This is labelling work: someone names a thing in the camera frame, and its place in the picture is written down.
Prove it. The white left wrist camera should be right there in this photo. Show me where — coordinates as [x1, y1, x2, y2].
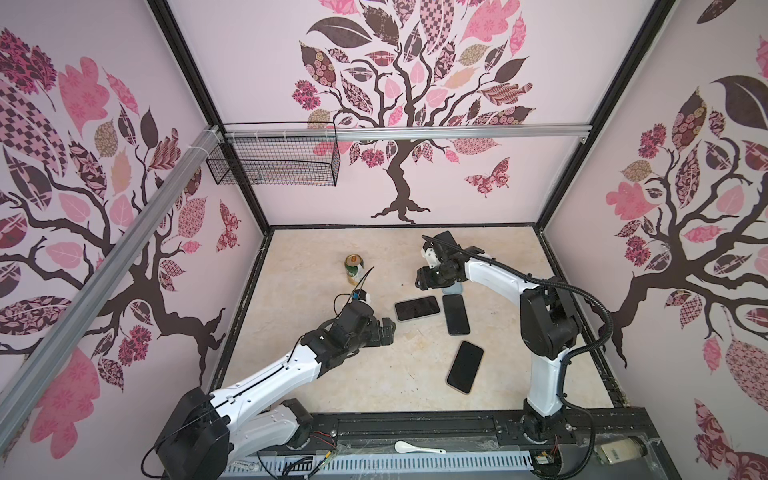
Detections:
[351, 289, 372, 304]

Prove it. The black corrugated cable conduit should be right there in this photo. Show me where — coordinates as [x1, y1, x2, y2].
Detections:
[422, 233, 614, 415]

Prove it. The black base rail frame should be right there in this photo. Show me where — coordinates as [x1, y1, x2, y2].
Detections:
[161, 409, 682, 480]

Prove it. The aluminium rail left wall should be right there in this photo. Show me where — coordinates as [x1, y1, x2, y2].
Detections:
[1, 125, 221, 448]

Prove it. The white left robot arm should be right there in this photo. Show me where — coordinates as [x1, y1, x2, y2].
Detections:
[151, 300, 396, 479]

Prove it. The black wire basket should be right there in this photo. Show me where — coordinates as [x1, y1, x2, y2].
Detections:
[206, 120, 341, 187]

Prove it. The black phone on table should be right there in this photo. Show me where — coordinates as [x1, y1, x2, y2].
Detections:
[446, 341, 484, 395]

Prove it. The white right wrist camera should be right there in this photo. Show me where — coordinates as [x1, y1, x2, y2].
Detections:
[421, 248, 441, 269]

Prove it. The white plastic spoon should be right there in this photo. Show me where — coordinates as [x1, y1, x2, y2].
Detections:
[394, 440, 447, 455]

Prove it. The white slotted cable duct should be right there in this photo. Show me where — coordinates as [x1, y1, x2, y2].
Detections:
[221, 451, 533, 479]

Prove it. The aluminium rail wall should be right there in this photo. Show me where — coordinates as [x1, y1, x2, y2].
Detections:
[219, 122, 592, 142]
[1, 125, 221, 448]

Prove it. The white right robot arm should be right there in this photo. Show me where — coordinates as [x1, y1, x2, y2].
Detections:
[415, 231, 581, 444]

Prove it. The light blue case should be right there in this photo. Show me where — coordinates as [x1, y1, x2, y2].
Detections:
[442, 282, 463, 295]

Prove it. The aluminium rail back wall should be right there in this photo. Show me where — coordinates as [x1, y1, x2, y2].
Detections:
[219, 122, 592, 142]

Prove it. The black phone pink case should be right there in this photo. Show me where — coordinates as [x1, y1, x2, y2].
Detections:
[394, 295, 441, 322]

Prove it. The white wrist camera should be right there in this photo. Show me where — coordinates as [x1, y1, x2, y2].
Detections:
[421, 248, 441, 269]
[351, 289, 372, 304]

